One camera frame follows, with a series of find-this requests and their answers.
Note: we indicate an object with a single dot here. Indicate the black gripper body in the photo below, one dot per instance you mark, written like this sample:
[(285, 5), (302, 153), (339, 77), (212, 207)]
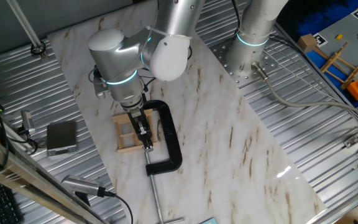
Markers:
[(138, 121)]

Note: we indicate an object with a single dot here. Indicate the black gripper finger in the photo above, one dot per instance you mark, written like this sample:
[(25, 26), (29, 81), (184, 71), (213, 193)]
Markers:
[(141, 139), (149, 143)]

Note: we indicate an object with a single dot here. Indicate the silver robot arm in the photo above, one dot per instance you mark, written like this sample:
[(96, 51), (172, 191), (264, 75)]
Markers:
[(110, 56)]

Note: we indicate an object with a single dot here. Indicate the black C-clamp with screw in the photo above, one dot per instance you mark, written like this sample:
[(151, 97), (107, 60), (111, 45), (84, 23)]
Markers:
[(172, 140)]

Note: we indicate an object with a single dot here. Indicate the marble pattern board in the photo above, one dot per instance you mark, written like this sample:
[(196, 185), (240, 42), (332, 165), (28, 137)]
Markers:
[(213, 124)]

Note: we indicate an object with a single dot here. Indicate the aluminium pole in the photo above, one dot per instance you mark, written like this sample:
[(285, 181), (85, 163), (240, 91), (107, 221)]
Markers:
[(23, 21)]

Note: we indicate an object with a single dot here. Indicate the cardboard block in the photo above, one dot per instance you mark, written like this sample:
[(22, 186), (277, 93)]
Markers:
[(306, 43)]

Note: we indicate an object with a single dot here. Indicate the wooden easel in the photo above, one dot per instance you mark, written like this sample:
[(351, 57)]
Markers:
[(331, 60)]

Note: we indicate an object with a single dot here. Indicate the blue foam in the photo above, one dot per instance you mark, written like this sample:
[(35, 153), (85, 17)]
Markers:
[(322, 18)]

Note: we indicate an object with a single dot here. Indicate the yellow toy brick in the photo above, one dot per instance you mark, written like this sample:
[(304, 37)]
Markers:
[(339, 36)]

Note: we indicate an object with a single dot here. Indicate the grey brick baseplate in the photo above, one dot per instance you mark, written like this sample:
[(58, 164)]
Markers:
[(350, 34)]

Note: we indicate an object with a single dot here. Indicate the wooden window frame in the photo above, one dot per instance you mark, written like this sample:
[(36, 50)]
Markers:
[(126, 149)]

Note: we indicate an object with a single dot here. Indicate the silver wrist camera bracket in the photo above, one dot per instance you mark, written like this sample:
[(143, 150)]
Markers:
[(99, 88)]

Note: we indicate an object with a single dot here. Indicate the large silver camera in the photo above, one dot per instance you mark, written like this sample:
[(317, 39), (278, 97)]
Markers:
[(82, 185)]

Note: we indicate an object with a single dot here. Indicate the black camera stand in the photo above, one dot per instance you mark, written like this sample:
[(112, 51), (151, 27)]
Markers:
[(82, 199)]

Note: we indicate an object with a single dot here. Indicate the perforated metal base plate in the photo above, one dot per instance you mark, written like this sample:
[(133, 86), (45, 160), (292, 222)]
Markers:
[(219, 59)]

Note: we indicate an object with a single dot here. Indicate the small silver camera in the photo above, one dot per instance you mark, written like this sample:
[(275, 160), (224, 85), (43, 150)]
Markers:
[(27, 121)]

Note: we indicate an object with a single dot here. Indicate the aluminium frame beam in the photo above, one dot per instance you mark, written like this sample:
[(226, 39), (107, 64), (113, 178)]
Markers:
[(26, 174)]

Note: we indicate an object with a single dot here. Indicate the metal corner bracket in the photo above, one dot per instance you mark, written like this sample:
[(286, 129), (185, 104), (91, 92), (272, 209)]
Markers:
[(352, 141)]

